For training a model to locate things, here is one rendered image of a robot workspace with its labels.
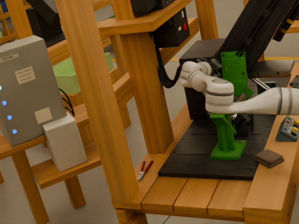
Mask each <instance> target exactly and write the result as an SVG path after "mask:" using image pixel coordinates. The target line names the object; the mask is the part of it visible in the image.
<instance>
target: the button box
mask: <svg viewBox="0 0 299 224"><path fill-rule="evenodd" d="M287 117H289V116H286V117H285V118H284V120H283V121H282V123H281V124H280V127H279V130H278V133H277V136H276V139H275V140H276V141H278V142H296V141H297V140H298V137H299V127H298V128H297V129H298V131H297V135H296V136H294V135H293V134H292V133H291V131H293V127H295V126H294V124H295V122H294V119H292V118H291V117H290V118H291V120H289V119H287ZM286 120H288V121H289V122H290V123H287V122H286ZM285 124H287V125H288V126H289V127H287V126H285ZM283 128H287V131H286V130H284V129H283Z"/></svg>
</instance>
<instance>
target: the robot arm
mask: <svg viewBox="0 0 299 224"><path fill-rule="evenodd" d="M196 62H197V63H195V62H192V61H187V62H185V63H184V64H183V65H182V70H181V75H180V84H181V85H182V86H183V87H186V88H193V89H195V90H196V91H198V92H205V91H206V105H205V107H206V110H207V111H208V112H211V113H216V114H240V113H257V114H272V115H287V116H299V89H297V88H281V87H275V88H270V89H268V90H266V91H264V92H262V93H261V94H259V95H257V96H255V97H253V98H251V99H249V100H246V101H242V102H235V103H233V99H234V86H233V84H232V83H231V82H229V81H227V80H224V79H221V78H220V72H219V68H214V67H213V65H212V64H213V62H208V61H207V60H206V59H204V58H201V57H198V59H197V60H196Z"/></svg>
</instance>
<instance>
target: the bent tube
mask: <svg viewBox="0 0 299 224"><path fill-rule="evenodd" d="M211 61H212V62H213V64H212V65H213V67H214V68H218V67H219V68H222V67H223V66H222V65H221V64H220V63H219V62H218V61H217V60H216V59H215V58H214V59H212V60H211ZM202 93H203V95H204V96H205V97H206V91H205V92H202ZM236 117H237V115H236V114H234V115H230V118H231V119H232V120H234V119H235V118H236Z"/></svg>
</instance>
